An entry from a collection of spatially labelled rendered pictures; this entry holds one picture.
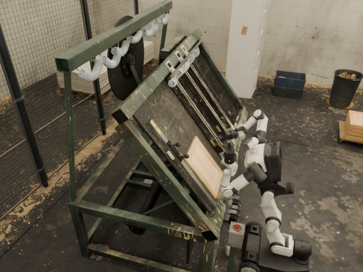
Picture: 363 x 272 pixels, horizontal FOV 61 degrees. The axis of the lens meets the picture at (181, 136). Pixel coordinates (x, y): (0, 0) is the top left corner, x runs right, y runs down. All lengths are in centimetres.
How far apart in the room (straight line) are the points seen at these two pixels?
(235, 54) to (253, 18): 74
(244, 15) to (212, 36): 190
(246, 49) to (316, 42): 188
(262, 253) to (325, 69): 521
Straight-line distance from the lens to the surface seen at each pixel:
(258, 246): 345
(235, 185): 252
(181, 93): 293
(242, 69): 640
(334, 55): 764
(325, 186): 469
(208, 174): 284
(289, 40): 756
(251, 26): 614
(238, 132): 300
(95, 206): 297
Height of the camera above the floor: 288
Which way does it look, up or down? 34 degrees down
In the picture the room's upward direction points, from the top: 1 degrees clockwise
